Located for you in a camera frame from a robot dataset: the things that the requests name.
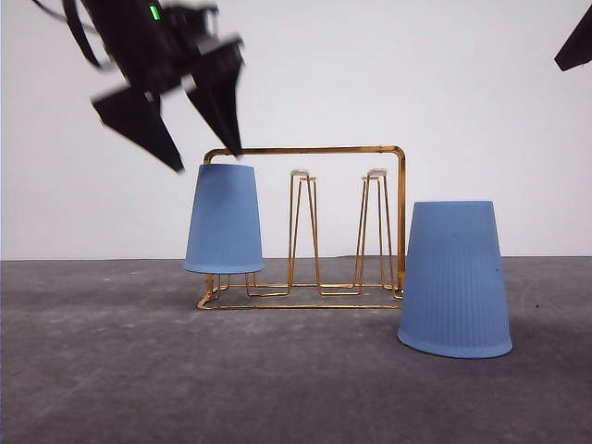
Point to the blue ribbed cup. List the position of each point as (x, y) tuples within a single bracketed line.
[(454, 299), (224, 231)]

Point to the gold wire cup rack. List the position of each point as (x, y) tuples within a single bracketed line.
[(333, 229)]

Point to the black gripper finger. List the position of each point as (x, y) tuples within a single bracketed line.
[(577, 48)]

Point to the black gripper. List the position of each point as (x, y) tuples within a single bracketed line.
[(153, 41)]

